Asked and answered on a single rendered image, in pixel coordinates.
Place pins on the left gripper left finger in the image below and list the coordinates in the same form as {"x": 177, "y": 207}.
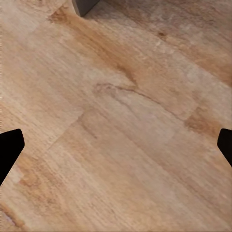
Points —
{"x": 11, "y": 145}

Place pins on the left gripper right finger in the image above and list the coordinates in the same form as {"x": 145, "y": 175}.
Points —
{"x": 224, "y": 143}

